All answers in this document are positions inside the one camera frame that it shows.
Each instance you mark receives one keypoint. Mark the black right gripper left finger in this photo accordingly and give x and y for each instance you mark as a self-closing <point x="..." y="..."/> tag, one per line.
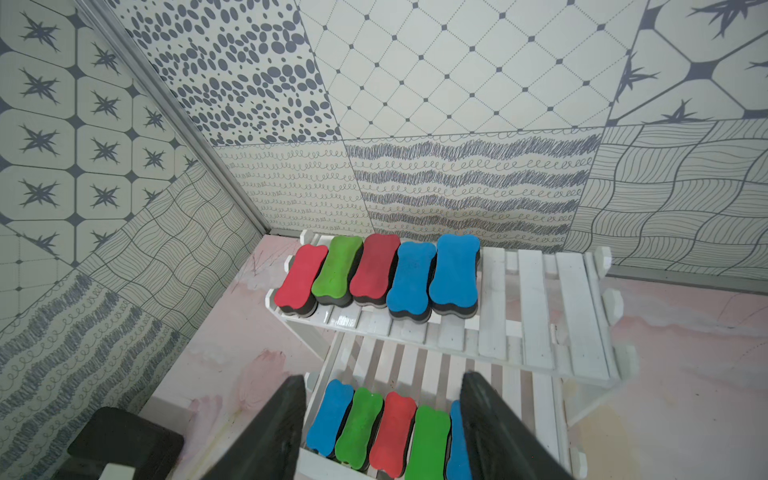
<point x="269" y="447"/>

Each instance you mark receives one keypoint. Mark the black box at left wall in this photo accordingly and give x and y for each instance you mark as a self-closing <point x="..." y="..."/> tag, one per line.
<point x="119" y="437"/>

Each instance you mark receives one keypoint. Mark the blue eraser shelf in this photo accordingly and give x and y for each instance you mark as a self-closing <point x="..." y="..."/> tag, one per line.
<point x="453" y="289"/>
<point x="325" y="430"/>
<point x="458" y="466"/>
<point x="408" y="298"/>

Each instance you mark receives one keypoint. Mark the red eraser lower shelf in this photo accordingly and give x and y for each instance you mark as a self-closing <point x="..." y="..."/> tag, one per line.
<point x="388" y="453"/>

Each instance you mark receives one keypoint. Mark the blue eraser lower shelf right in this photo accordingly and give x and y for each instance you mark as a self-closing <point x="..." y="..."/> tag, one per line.
<point x="458" y="466"/>

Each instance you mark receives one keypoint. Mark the green eraser shelf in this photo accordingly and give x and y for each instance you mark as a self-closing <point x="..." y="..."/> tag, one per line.
<point x="429" y="444"/>
<point x="352" y="446"/>
<point x="332" y="286"/>

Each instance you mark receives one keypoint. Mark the blue eraser lower shelf left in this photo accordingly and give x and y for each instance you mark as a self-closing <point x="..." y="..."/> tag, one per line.
<point x="325" y="430"/>

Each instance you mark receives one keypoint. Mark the blue eraser top shelf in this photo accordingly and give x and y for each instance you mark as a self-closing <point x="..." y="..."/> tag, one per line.
<point x="453" y="289"/>
<point x="408" y="298"/>

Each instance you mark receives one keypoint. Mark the red eraser shelf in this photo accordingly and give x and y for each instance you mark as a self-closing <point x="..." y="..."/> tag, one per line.
<point x="375" y="272"/>
<point x="295" y="295"/>
<point x="388" y="453"/>

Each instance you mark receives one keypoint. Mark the green eraser lower shelf right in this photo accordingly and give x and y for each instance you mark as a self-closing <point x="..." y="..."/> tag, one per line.
<point x="429" y="444"/>

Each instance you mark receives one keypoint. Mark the green eraser lower shelf left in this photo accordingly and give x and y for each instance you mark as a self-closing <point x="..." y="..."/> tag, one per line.
<point x="352" y="446"/>

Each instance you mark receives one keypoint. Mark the white slatted two-tier shelf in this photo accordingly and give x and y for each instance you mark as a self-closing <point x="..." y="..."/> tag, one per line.
<point x="541" y="337"/>

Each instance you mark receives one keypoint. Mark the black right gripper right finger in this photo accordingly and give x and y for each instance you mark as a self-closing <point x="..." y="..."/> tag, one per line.
<point x="499" y="445"/>

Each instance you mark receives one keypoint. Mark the green eraser top shelf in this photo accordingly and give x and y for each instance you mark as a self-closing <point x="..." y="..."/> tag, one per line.
<point x="332" y="286"/>

